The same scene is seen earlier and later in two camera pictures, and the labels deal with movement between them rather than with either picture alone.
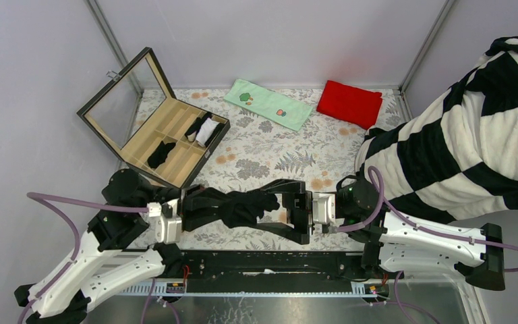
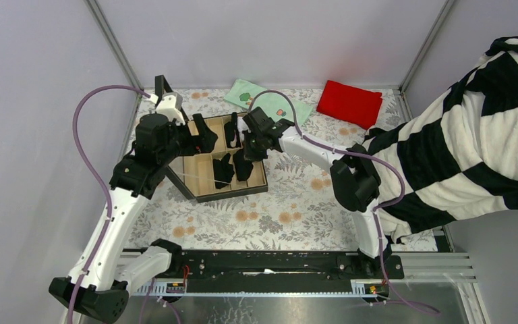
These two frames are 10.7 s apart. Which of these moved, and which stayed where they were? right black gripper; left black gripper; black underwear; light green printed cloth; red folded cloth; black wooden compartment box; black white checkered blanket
Moved: black underwear; left black gripper; black wooden compartment box; right black gripper
Stayed: black white checkered blanket; light green printed cloth; red folded cloth
